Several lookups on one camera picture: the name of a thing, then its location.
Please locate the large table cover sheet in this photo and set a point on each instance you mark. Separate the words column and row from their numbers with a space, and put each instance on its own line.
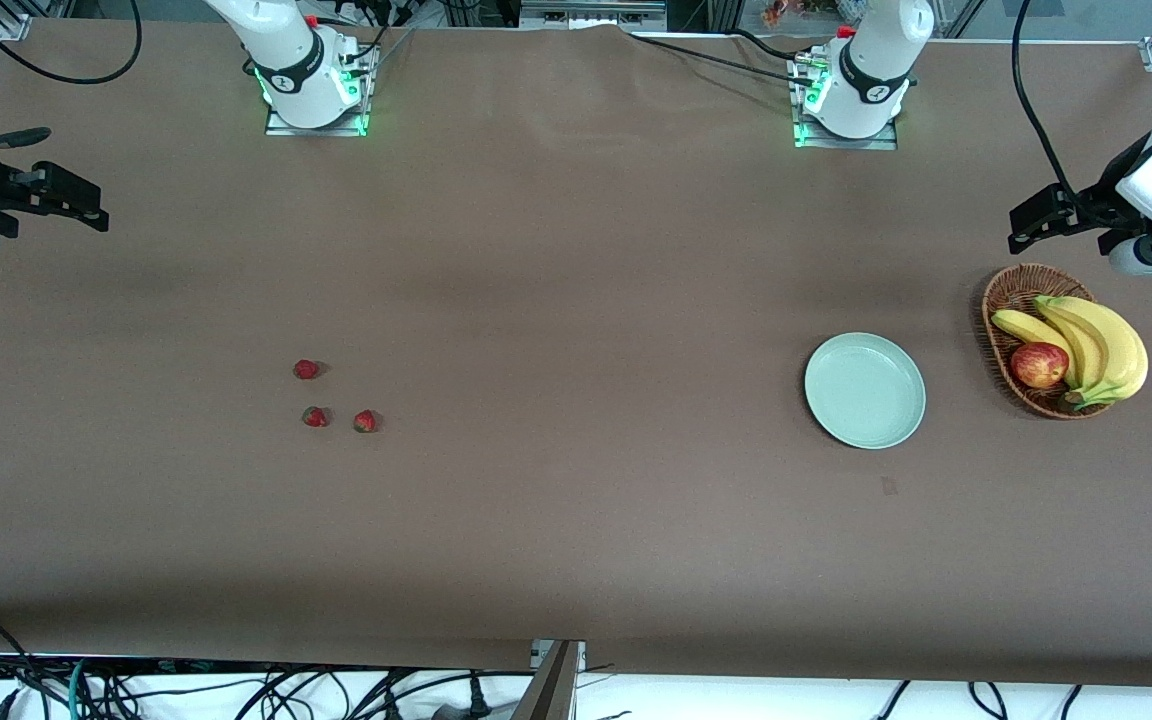
column 576, row 300

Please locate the grey metal frame bracket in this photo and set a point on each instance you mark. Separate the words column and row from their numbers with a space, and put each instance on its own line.
column 586, row 15

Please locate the black power plug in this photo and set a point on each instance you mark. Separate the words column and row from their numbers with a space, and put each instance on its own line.
column 477, row 695

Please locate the orange red plastic object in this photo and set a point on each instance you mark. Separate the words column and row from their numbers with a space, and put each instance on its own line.
column 786, row 10

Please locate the red strawberry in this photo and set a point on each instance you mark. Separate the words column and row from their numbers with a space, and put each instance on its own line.
column 315, row 416
column 306, row 369
column 365, row 421

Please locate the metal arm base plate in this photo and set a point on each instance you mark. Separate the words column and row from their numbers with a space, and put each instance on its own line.
column 881, row 143
column 281, row 127

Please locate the yellow banana bunch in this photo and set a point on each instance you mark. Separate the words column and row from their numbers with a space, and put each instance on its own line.
column 1111, row 350

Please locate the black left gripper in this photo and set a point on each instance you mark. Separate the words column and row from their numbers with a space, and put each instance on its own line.
column 1102, row 199

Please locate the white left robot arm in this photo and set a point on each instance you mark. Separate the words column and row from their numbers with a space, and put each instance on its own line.
column 876, row 60

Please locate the red apple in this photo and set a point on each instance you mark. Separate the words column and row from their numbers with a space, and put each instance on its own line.
column 1039, row 365

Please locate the metal camera stand post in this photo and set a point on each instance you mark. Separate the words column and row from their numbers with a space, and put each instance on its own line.
column 556, row 690

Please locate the brown wicker basket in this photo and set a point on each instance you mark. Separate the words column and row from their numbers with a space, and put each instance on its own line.
column 1011, row 290

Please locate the pale green round plate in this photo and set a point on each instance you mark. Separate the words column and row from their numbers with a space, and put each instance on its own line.
column 864, row 390

